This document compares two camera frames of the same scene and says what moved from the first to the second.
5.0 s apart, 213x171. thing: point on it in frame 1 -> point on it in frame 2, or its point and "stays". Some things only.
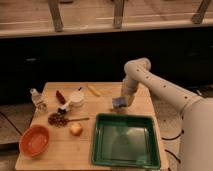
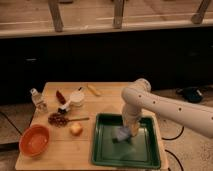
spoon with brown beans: (60, 120) stays
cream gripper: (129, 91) -> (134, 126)
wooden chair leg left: (56, 15) stays
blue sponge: (119, 102) -> (124, 134)
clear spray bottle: (39, 100) stays
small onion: (76, 129) stays
